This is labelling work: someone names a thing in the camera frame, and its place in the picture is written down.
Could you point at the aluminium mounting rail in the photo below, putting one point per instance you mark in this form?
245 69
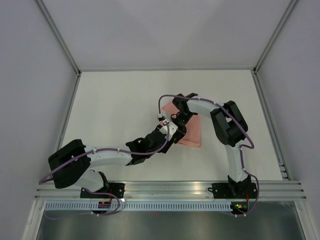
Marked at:
268 190

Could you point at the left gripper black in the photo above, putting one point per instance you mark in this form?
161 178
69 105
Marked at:
167 144

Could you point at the pink cloth napkin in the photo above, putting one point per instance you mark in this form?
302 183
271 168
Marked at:
193 134

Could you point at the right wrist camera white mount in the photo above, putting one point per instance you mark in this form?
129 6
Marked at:
161 116

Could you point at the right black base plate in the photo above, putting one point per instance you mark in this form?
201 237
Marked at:
222 191

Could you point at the left aluminium frame post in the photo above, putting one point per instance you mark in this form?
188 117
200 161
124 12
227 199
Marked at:
57 35

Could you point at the white slotted cable duct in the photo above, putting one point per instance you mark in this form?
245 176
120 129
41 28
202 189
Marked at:
218 206

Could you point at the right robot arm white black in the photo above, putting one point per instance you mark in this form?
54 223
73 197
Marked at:
230 128

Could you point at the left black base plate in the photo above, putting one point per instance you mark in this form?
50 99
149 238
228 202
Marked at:
115 190

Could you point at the aluminium frame post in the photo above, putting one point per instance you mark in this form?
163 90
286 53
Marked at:
275 34
57 35

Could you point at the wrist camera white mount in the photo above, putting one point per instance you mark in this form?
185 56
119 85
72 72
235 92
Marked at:
161 116
168 128

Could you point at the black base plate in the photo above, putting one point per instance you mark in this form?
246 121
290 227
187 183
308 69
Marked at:
115 190
222 191

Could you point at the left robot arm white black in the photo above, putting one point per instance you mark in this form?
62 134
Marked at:
74 164

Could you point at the right aluminium frame post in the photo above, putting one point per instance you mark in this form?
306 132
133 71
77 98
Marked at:
275 34

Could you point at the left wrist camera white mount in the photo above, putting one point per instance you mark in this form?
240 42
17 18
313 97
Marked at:
168 128

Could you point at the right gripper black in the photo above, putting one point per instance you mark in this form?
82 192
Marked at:
174 119

